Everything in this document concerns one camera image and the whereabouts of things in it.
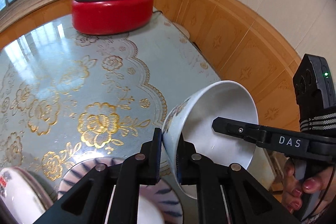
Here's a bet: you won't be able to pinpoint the red electric cooking pot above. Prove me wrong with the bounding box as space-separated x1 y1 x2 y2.
72 0 154 36

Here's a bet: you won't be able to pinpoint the red bowl white inside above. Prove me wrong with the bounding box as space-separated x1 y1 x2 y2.
137 196 165 224

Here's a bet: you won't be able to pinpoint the floral glass table cover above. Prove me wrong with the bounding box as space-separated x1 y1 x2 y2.
1 12 220 203

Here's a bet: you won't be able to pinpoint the person right hand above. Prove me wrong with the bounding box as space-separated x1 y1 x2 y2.
281 159 335 214

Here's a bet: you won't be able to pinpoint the large blue striped bowl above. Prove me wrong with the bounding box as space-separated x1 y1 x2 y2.
58 157 184 223

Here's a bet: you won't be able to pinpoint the white plate red characters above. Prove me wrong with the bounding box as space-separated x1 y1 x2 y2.
1 166 54 223

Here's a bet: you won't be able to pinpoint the white bowl bear print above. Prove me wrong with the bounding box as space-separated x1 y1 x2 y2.
162 80 259 200

